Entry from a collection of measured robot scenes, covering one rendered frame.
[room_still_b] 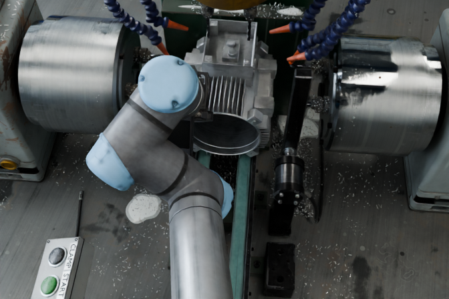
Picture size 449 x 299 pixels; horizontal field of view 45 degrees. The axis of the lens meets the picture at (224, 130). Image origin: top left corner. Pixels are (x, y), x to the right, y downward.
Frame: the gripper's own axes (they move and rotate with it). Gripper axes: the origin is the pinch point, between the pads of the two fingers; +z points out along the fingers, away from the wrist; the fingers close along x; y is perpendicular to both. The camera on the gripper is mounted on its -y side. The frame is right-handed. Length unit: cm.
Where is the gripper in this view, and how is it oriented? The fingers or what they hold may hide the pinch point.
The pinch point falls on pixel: (192, 119)
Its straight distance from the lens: 104.9
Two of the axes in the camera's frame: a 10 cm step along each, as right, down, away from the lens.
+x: -10.0, -0.7, 0.5
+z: 0.4, 0.6, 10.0
